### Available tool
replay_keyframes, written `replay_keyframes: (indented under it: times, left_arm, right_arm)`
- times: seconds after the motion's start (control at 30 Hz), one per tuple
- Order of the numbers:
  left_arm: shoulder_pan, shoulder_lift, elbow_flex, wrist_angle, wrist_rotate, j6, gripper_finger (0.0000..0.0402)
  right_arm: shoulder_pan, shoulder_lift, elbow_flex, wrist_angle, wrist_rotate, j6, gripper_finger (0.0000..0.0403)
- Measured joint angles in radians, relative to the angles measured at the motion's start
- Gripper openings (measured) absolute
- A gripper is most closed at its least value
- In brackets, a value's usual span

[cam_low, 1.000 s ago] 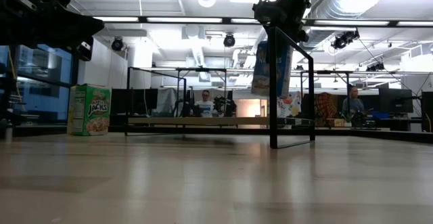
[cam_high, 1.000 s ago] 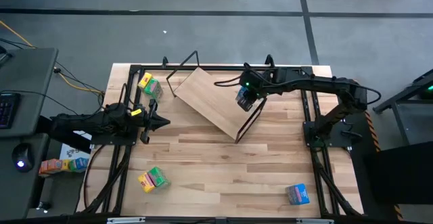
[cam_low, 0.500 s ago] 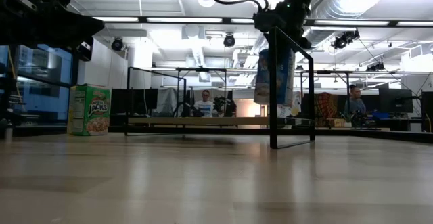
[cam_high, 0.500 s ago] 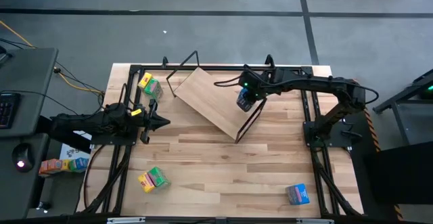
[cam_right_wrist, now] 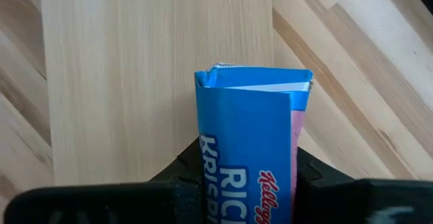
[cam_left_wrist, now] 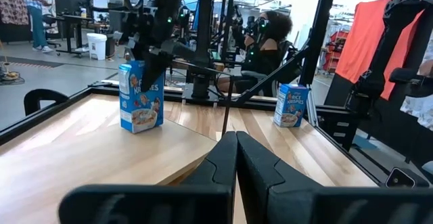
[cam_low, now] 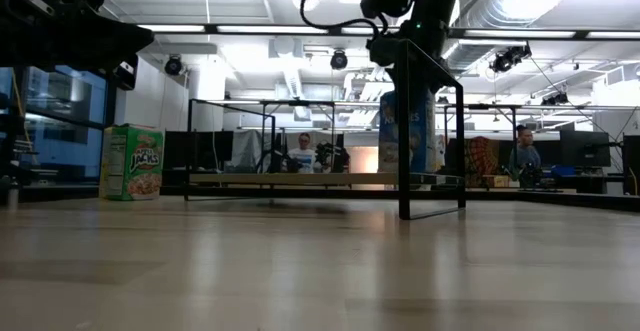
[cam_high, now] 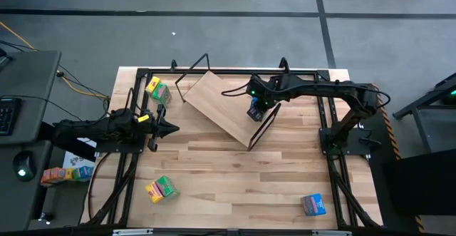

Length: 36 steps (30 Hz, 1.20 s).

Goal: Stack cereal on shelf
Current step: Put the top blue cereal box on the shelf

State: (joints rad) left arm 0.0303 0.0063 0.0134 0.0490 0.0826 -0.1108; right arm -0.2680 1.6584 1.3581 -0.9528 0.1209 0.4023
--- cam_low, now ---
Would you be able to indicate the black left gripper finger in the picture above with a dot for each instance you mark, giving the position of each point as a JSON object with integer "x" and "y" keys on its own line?
{"x": 100, "y": 46}

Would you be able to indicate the blue Rice Krispies cereal box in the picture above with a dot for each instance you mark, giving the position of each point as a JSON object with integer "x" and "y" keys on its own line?
{"x": 422, "y": 136}

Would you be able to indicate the green Apple Jacks cereal box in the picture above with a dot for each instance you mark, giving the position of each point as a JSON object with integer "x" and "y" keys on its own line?
{"x": 132, "y": 171}

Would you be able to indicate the black background robot arm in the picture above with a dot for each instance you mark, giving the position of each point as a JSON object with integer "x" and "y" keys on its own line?
{"x": 330, "y": 156}

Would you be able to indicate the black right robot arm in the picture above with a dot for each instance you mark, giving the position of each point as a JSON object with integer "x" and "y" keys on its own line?
{"x": 435, "y": 1}

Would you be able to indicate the long ceiling light strip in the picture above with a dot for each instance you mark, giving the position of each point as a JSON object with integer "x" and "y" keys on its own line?
{"x": 272, "y": 29}
{"x": 520, "y": 33}
{"x": 170, "y": 28}
{"x": 612, "y": 34}

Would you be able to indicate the red orange mandala tapestry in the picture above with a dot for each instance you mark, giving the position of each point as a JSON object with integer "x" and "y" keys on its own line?
{"x": 482, "y": 153}

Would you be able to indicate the orange cardboard box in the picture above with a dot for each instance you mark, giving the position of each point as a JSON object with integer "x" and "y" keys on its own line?
{"x": 495, "y": 181}

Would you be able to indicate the person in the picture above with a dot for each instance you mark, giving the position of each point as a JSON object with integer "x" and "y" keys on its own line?
{"x": 525, "y": 156}
{"x": 303, "y": 158}

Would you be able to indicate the black partition panel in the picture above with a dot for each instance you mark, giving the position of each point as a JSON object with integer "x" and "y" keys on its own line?
{"x": 200, "y": 148}

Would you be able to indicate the pale bottle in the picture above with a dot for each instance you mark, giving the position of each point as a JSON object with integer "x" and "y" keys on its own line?
{"x": 12, "y": 193}

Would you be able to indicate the blue bin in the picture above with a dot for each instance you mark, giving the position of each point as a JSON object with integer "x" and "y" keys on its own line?
{"x": 563, "y": 171}

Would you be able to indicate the white hanging sheet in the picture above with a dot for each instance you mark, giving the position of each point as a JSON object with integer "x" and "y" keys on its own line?
{"x": 250, "y": 148}

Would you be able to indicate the black computer monitor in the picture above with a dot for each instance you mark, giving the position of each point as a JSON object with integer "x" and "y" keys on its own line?
{"x": 631, "y": 163}
{"x": 585, "y": 148}

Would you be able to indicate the black ceiling camera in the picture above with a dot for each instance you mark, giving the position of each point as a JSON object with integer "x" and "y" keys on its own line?
{"x": 173, "y": 65}
{"x": 510, "y": 58}
{"x": 126, "y": 71}
{"x": 338, "y": 60}
{"x": 555, "y": 99}

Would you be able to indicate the black background rig frame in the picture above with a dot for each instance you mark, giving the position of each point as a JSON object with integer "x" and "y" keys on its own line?
{"x": 480, "y": 106}
{"x": 300, "y": 102}

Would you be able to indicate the wooden shelf with black frame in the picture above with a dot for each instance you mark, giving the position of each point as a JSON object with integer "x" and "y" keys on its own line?
{"x": 300, "y": 178}

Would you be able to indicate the black aluminium table frame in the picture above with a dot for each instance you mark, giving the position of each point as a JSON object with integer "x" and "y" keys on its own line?
{"x": 575, "y": 198}

